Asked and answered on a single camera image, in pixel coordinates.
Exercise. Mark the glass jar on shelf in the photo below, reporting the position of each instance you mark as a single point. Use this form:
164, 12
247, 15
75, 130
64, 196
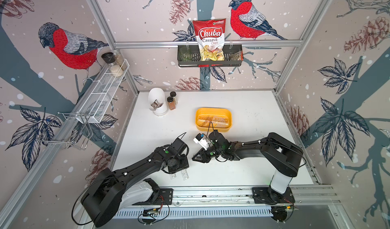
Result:
119, 59

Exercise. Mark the black lid spice jar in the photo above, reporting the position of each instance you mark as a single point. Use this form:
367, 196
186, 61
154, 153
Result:
109, 58

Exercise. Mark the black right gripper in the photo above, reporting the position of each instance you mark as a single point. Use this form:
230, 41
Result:
202, 157

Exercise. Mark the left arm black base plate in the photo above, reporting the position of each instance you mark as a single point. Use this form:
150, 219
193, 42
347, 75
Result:
161, 195

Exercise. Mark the black wire wall basket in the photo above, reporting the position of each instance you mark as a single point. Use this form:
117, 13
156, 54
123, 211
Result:
193, 56

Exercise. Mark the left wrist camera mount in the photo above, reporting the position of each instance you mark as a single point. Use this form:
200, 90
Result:
179, 145

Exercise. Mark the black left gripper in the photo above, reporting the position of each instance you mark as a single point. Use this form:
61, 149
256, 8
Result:
185, 164

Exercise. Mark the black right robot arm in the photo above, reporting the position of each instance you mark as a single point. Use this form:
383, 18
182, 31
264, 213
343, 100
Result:
284, 155

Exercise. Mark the white wire mesh shelf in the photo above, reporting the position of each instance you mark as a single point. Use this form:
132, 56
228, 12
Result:
103, 91

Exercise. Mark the chrome wire rack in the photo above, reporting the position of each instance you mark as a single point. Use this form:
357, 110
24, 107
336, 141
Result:
66, 130

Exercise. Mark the red Chuba cassava chips bag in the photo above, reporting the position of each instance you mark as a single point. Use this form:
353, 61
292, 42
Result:
210, 38

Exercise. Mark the brown spice bottle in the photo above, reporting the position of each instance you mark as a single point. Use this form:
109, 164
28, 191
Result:
171, 103

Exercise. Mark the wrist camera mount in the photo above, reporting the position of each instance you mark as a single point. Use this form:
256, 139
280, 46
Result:
202, 140
179, 145

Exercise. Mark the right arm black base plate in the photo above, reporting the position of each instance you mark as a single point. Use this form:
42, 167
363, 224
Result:
266, 195

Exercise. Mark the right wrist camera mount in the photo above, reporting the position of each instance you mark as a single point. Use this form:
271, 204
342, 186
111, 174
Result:
202, 140

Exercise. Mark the yellow plastic storage box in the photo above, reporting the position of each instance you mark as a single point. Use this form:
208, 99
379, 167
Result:
217, 118

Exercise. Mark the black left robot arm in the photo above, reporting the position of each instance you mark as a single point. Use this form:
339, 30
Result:
103, 196

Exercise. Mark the white egg-shaped container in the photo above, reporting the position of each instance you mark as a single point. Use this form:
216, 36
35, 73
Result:
157, 102

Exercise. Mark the short clear stencil ruler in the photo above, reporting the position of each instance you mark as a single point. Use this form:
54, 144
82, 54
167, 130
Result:
184, 174

